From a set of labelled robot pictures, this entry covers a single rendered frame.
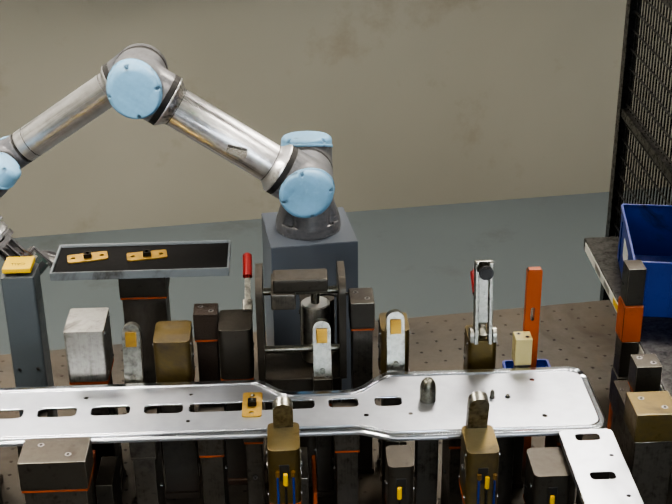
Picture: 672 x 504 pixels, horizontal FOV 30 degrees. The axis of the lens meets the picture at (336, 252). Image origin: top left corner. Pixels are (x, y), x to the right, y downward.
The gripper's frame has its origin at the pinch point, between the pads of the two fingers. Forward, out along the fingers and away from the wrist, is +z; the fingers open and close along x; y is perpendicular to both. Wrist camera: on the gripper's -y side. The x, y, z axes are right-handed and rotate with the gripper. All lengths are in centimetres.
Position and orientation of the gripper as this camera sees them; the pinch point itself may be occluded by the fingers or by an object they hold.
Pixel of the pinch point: (65, 298)
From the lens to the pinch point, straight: 290.9
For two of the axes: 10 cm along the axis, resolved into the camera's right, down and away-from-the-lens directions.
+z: 7.0, 6.6, 2.5
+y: 3.6, -0.3, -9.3
